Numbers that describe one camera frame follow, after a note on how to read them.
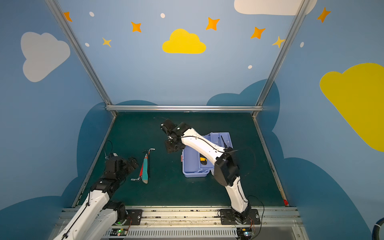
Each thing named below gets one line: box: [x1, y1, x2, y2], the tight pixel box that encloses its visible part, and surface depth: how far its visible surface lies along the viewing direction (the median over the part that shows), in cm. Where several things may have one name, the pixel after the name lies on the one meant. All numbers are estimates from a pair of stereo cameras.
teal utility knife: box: [142, 153, 149, 184], surface depth 91 cm
